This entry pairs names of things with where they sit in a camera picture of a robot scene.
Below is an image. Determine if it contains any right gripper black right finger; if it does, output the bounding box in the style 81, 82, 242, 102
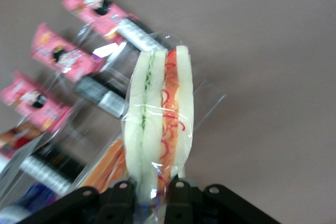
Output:
164, 178, 208, 224

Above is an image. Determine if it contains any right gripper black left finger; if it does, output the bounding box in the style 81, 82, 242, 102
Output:
98, 178, 138, 224

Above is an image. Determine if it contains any triangle sandwich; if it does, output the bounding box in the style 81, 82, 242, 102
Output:
122, 33, 227, 222
78, 137, 131, 194

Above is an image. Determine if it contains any red cookie box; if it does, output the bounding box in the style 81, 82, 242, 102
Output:
0, 125, 46, 180

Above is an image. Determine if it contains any clear acrylic tiered stand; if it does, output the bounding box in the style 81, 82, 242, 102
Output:
0, 24, 169, 209

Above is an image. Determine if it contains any pink snack packet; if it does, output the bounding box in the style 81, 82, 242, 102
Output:
29, 23, 108, 83
0, 70, 74, 133
61, 0, 140, 46

